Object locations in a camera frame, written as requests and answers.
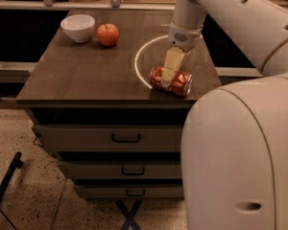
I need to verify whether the top grey drawer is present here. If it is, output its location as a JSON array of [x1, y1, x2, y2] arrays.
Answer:
[[33, 125, 182, 152]]

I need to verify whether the red apple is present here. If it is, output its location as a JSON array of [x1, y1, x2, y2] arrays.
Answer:
[[96, 23, 119, 47]]

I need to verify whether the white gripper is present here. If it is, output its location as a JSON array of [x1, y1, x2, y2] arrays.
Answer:
[[160, 21, 203, 88]]

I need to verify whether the black left stand leg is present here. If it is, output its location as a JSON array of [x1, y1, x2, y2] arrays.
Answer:
[[0, 151, 23, 202]]

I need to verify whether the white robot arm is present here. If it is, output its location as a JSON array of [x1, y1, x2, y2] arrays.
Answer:
[[171, 0, 288, 230]]

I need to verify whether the grey drawer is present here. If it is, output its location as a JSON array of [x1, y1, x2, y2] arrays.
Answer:
[[74, 184, 183, 199], [33, 125, 182, 152], [58, 161, 181, 179]]

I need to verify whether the white ceramic bowl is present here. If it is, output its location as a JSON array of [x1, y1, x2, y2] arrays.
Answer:
[[60, 14, 95, 42]]

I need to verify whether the bottom grey drawer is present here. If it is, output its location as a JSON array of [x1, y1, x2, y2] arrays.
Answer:
[[74, 184, 183, 199]]

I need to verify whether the grey drawer cabinet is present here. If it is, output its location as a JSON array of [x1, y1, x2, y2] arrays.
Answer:
[[17, 10, 221, 186]]

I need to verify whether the middle grey drawer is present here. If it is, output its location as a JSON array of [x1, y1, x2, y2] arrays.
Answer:
[[58, 161, 181, 179]]

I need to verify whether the red coke can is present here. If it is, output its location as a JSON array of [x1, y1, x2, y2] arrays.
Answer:
[[150, 66, 192, 97]]

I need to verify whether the blue tape cross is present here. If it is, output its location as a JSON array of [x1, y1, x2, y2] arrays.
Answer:
[[115, 200, 142, 230]]

